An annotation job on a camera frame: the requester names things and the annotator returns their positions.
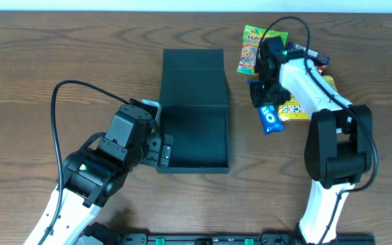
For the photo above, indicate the black gift box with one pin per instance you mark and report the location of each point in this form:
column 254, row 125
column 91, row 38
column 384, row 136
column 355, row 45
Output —
column 194, row 103

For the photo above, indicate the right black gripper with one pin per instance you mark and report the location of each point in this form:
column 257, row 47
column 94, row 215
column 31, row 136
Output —
column 264, row 96

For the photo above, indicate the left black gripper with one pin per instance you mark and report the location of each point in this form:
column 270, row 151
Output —
column 162, row 152

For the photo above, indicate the dark blue chocolate bar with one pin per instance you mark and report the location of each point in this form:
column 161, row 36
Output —
column 317, row 57

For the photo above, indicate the green Haribo gummy bag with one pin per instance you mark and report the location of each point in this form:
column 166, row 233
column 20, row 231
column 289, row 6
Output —
column 251, row 38

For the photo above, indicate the yellow Hacks candy bag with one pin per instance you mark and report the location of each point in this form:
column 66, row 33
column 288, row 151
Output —
column 293, row 110

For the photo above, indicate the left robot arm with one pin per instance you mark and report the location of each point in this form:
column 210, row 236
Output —
column 99, row 168

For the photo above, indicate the blue Oreo cookie pack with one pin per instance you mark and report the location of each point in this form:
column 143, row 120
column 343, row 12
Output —
column 265, row 108

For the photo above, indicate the green red candy bar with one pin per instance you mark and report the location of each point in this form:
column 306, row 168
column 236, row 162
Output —
column 321, row 68

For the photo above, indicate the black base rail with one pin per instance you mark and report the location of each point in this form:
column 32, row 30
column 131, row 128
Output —
column 263, row 239

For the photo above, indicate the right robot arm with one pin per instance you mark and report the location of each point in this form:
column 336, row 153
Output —
column 338, row 148

